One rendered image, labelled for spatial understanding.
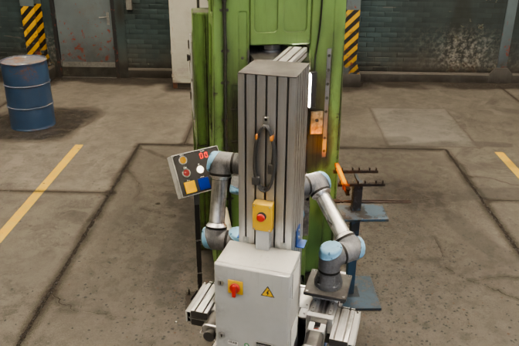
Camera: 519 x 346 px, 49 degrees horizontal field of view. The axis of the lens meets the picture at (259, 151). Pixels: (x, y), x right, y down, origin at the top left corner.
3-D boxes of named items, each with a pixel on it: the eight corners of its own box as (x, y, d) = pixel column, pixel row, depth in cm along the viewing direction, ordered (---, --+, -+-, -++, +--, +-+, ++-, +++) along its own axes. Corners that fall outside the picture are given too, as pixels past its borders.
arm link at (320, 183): (339, 268, 301) (295, 181, 323) (361, 260, 309) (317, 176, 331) (349, 259, 292) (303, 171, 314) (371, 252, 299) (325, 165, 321)
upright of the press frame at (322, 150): (332, 270, 455) (352, -30, 367) (300, 273, 451) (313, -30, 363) (318, 242, 495) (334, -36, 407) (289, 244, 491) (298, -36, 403)
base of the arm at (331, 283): (340, 293, 294) (341, 278, 290) (311, 289, 298) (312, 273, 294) (344, 277, 307) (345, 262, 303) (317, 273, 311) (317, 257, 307)
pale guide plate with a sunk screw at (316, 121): (322, 133, 406) (323, 111, 399) (310, 134, 404) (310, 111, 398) (321, 133, 407) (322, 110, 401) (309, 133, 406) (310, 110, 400)
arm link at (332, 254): (313, 265, 301) (314, 242, 296) (334, 258, 307) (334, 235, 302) (327, 276, 291) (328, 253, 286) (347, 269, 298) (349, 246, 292)
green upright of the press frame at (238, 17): (249, 278, 445) (249, -29, 357) (216, 280, 441) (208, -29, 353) (242, 248, 485) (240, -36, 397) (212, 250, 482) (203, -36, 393)
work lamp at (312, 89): (319, 109, 396) (325, -26, 361) (309, 110, 395) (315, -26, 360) (317, 107, 399) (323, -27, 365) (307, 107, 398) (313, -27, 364)
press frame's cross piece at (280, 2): (310, 44, 381) (313, -30, 363) (249, 45, 375) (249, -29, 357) (296, 32, 421) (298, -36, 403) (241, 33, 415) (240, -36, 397)
